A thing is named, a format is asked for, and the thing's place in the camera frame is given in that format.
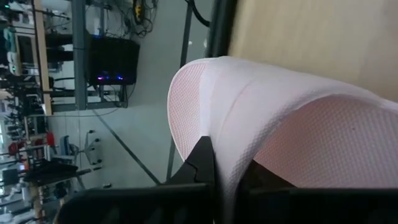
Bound pink foam slide sandal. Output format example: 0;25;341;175
167;55;398;224

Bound black computer tower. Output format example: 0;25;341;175
86;34;141;86

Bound tangle of black cables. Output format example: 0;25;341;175
104;0;160;39

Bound grey office chair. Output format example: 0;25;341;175
58;129;103;166

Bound person's legs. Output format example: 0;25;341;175
45;32;75;63

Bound black office chair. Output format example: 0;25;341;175
22;159;103;187

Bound white rounded object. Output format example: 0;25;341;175
6;52;18;75

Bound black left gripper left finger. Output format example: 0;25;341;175
166;136;216;186

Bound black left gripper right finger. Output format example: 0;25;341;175
238;160;296;189

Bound thick black cable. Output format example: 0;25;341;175
185;0;212;28

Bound wooden top grey frame desk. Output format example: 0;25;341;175
32;0;129;116

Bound teal rounded object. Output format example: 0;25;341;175
3;28;17;53

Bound cluttered storage rack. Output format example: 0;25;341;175
0;86;58;224

